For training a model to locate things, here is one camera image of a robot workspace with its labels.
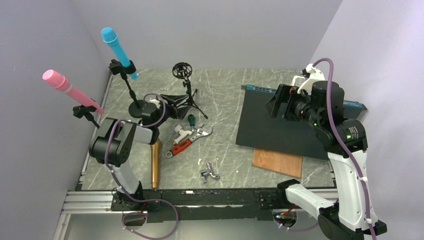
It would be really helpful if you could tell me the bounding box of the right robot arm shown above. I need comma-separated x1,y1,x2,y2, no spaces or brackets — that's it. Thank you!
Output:
265,80,388,240

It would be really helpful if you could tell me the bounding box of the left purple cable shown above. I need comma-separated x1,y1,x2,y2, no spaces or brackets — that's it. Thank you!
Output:
103,93,180,240

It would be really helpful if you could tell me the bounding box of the pink microphone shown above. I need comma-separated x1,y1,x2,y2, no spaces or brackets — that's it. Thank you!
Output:
42,69,104,114

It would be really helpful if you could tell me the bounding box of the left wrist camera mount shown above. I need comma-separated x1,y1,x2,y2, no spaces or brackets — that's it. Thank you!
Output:
158,100,166,112

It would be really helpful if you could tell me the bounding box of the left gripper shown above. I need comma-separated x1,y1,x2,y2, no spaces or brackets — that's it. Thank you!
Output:
154,94,192,128

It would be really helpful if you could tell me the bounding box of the purple cable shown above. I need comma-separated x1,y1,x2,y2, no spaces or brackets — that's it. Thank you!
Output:
103,93,180,240
274,57,379,240

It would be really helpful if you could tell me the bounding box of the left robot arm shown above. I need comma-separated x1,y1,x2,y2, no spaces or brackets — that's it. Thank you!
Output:
89,94,191,210

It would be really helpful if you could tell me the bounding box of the red handle adjustable wrench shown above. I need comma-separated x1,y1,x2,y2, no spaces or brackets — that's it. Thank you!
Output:
165,124,213,158

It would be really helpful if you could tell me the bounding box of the green handle screwdriver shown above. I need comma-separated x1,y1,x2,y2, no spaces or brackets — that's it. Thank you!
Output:
187,114,196,127

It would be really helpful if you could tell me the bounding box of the small metal clamp part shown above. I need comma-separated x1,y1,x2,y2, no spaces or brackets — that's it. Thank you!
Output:
199,162,220,184

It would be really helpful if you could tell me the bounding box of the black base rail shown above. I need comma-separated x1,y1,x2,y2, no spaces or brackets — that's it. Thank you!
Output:
110,187,292,223

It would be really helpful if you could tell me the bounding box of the white plastic faucet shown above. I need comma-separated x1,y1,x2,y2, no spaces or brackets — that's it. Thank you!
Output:
172,124,193,146

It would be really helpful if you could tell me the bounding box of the gold microphone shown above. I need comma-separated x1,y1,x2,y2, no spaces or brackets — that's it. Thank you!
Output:
150,139,161,189

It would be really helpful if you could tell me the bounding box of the black network switch box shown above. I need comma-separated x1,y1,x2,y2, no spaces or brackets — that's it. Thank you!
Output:
236,88,368,160

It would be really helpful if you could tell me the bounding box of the blue microphone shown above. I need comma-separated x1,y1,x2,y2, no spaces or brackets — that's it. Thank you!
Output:
100,27,138,80

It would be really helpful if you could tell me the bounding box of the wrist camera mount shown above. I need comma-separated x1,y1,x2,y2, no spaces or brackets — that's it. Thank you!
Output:
158,100,166,112
291,63,326,94

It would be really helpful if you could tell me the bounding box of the wooden board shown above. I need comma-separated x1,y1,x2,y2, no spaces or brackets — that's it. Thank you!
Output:
252,148,303,178

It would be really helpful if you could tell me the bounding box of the pink mic round-base stand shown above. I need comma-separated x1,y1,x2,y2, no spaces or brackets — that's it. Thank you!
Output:
72,105,100,129

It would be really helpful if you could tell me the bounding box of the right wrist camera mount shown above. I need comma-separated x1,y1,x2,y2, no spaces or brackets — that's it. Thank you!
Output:
291,63,326,94

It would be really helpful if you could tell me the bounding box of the black tripod mic stand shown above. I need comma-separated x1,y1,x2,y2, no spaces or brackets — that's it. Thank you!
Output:
172,62,209,119

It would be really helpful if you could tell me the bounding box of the blue mic round-base stand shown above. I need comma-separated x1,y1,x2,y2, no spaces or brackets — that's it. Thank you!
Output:
108,59,145,119

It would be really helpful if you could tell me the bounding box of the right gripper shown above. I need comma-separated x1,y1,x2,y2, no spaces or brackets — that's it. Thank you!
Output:
264,83,323,129

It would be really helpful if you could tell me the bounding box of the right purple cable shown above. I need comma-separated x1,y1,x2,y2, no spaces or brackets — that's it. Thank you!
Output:
274,57,379,240

